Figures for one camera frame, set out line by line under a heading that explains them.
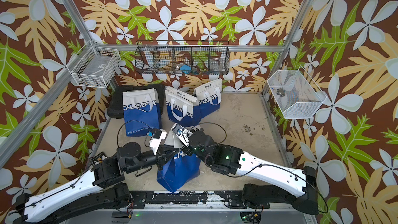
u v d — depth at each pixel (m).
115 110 1.03
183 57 0.98
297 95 0.83
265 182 0.45
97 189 0.47
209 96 0.93
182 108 0.82
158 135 0.56
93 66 0.87
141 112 0.88
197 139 0.46
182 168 0.65
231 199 0.74
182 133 0.52
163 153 0.55
